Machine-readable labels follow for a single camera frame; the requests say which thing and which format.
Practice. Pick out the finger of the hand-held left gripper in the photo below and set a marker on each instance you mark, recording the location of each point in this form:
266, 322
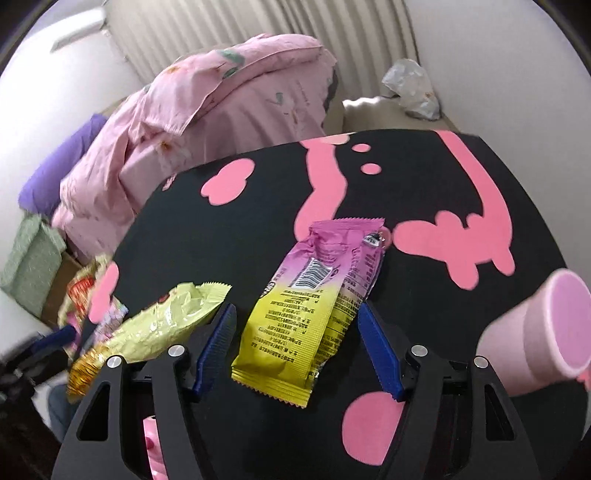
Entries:
62, 336

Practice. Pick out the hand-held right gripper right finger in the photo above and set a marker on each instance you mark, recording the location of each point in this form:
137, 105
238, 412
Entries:
378, 353

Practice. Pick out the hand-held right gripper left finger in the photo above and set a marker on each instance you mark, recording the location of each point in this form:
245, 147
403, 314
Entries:
214, 350

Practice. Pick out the yellow-green plastic bag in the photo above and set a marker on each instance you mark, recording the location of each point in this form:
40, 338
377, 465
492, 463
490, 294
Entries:
64, 316

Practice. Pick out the yellow-green snack packet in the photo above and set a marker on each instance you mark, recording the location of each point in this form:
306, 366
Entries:
152, 323

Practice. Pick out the pink and yellow snack packet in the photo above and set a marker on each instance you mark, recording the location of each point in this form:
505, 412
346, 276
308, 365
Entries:
304, 304

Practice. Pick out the pink printed packet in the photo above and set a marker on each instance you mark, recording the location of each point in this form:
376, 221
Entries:
106, 321

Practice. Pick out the cardboard box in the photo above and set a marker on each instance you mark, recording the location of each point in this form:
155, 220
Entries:
62, 286

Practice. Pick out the person's blue jeans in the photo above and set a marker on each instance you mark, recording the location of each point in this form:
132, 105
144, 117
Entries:
62, 413

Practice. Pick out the green striped cloth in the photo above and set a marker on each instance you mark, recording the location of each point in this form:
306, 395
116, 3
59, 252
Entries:
30, 263

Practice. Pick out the pink cup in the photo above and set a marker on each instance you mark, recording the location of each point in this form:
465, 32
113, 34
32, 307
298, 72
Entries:
535, 337

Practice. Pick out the purple pillow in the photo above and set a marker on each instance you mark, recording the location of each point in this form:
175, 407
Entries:
55, 166

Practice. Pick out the black mat with pink print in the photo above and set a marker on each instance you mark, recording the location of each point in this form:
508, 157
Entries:
258, 184

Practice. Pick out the bed with pink sheet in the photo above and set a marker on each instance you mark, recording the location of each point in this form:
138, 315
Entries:
157, 161

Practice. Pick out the pink floral duvet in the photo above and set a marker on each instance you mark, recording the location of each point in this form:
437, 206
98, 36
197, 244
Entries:
207, 92

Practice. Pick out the white plastic bag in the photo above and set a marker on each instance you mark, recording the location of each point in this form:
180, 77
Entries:
411, 85

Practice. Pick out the white air conditioner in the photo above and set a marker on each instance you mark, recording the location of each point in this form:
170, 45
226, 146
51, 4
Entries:
76, 27

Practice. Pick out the white pleated curtain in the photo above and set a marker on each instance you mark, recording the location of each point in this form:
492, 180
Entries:
231, 27

